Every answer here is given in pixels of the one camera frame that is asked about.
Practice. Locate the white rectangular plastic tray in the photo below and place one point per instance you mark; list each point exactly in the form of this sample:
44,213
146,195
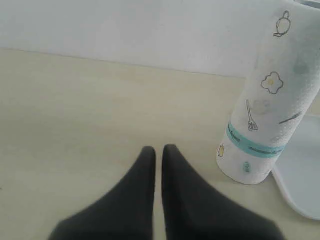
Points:
297,170

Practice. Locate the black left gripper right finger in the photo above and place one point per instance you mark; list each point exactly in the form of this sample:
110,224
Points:
194,210

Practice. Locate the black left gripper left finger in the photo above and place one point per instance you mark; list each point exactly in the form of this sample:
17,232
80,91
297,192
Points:
124,213

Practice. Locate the printed white paper towel roll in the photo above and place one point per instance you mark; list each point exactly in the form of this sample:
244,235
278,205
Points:
277,94

